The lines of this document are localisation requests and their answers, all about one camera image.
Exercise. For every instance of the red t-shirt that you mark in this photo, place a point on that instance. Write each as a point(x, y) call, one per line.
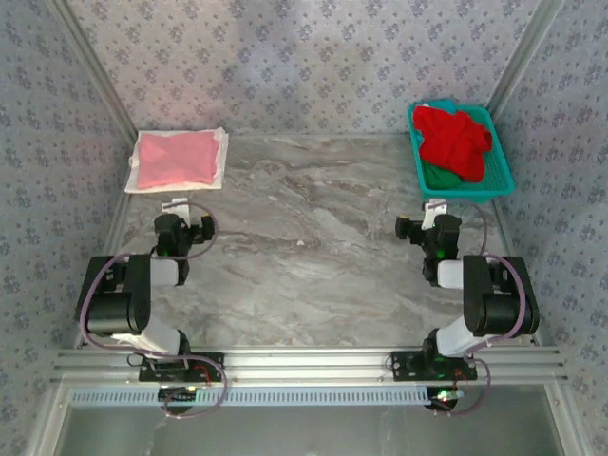
point(451, 142)

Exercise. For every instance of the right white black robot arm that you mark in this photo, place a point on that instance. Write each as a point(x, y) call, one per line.
point(499, 309)

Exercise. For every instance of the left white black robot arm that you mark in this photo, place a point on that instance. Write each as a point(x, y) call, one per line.
point(114, 309)

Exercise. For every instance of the green t-shirt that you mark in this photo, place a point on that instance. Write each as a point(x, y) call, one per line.
point(439, 176)

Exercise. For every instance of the white folded t-shirt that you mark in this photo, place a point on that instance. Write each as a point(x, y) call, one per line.
point(133, 185)

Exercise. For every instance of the pink folded t-shirt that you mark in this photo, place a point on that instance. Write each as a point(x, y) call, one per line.
point(176, 159)

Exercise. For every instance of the teal plastic basket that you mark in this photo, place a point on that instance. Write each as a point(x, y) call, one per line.
point(494, 185)

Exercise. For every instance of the black circuit board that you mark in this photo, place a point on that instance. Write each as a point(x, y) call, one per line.
point(178, 394)
point(444, 396)

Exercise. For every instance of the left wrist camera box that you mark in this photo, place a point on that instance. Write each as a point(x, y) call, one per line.
point(206, 228)

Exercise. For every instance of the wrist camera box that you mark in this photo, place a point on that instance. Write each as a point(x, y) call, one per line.
point(404, 228)
point(206, 228)

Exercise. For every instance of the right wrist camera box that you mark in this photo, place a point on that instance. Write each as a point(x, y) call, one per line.
point(404, 228)

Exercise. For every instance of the aluminium table side rail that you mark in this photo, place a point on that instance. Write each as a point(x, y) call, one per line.
point(510, 247)
point(116, 223)

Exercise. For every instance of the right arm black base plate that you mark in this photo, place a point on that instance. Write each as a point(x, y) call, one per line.
point(408, 368)

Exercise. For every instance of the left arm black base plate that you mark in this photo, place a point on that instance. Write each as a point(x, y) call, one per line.
point(157, 375)

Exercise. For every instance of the aluminium frame post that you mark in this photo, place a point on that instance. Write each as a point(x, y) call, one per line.
point(95, 76)
point(518, 66)

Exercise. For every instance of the aluminium mounting rail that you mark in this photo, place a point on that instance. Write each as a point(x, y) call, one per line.
point(309, 363)

